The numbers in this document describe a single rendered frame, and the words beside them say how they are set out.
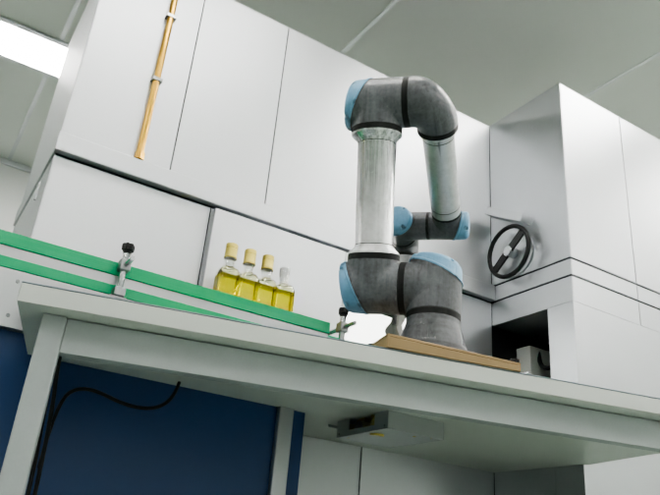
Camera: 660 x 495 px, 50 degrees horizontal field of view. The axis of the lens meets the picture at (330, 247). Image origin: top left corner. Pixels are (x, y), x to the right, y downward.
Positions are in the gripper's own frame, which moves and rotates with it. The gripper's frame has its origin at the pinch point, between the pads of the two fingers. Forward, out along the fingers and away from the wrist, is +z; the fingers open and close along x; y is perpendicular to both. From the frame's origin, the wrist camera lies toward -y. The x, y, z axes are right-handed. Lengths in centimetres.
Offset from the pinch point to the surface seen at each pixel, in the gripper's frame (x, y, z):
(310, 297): 7.2, 38.9, -21.0
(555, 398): -3.4, -44.6, 20.2
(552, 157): -72, 8, -90
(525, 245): -71, 22, -59
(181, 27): 63, 44, -100
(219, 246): 39, 40, -28
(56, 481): 76, 15, 44
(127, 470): 62, 15, 40
